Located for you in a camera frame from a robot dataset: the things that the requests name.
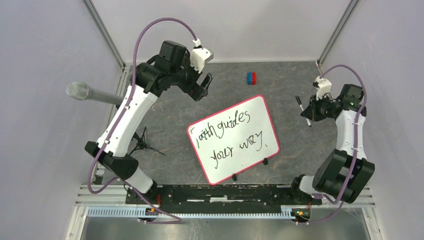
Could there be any pink framed whiteboard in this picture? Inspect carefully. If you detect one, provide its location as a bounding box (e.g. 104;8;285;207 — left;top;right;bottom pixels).
186;95;281;185

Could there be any blue and red eraser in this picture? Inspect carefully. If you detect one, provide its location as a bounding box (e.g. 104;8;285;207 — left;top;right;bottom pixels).
246;72;257;86

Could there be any grey microphone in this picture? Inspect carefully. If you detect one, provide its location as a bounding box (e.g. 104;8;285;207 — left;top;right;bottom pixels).
66;82;124;106

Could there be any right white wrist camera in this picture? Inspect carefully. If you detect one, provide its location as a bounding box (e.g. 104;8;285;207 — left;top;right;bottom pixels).
312;76;332;101

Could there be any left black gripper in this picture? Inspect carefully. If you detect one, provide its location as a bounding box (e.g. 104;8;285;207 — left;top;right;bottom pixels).
171;53;214;101

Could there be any left black whiteboard foot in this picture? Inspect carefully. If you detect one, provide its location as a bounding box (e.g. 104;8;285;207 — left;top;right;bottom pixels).
231;174;238;182

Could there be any black microphone stand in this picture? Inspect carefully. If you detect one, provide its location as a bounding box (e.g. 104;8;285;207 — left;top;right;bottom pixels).
115;104;167;157

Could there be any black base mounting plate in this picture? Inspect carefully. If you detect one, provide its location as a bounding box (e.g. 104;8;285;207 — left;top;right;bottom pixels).
145;184;322;214

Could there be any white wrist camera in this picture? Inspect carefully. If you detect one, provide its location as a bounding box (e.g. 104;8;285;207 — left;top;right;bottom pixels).
189;38;214;74
312;76;332;101

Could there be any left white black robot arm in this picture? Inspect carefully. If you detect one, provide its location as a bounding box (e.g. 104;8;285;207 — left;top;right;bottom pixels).
84;40;214;204

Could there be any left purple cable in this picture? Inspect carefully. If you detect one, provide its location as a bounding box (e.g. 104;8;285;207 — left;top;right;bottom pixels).
86;17;203;225

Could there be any white whiteboard marker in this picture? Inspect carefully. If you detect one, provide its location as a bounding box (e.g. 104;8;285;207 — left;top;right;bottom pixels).
295;95;312;127

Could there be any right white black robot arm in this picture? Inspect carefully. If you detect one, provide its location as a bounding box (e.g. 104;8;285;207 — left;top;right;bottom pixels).
288;83;375;204

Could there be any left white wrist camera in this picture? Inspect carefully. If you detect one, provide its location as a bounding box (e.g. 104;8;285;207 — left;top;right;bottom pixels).
189;38;214;74

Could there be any blue toothed cable rail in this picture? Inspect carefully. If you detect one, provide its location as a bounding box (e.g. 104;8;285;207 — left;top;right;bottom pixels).
87;206;295;220

